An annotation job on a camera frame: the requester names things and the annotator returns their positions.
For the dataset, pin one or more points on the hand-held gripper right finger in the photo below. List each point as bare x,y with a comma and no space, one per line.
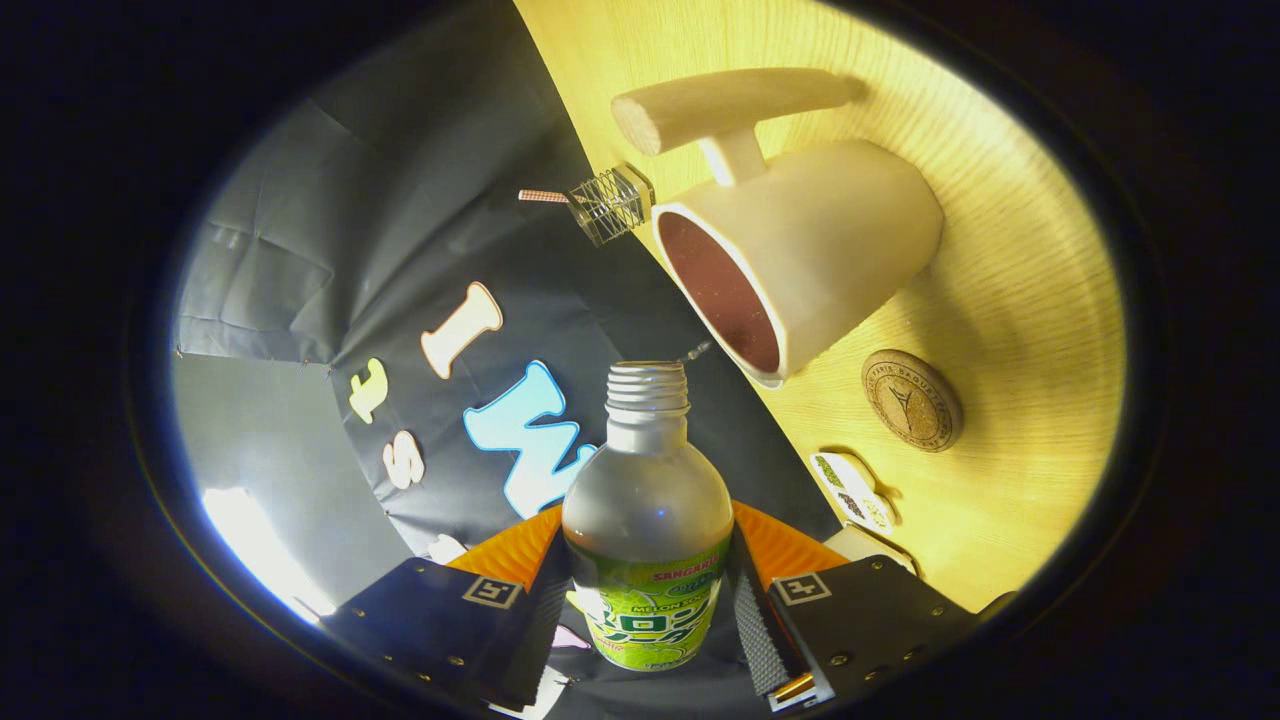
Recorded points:
760,640

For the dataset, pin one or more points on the wooden table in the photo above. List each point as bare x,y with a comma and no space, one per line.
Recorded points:
1000,330

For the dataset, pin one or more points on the round cork coaster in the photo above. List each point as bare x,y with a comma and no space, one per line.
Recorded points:
912,400

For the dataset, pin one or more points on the silver bottle with green label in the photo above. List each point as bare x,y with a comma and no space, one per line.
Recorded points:
645,500

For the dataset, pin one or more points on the white divided tray of beans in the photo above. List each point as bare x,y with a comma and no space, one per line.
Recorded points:
850,490

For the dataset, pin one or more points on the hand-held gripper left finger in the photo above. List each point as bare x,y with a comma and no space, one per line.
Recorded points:
525,630

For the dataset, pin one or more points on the checked paper straw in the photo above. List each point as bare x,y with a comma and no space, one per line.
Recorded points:
545,196

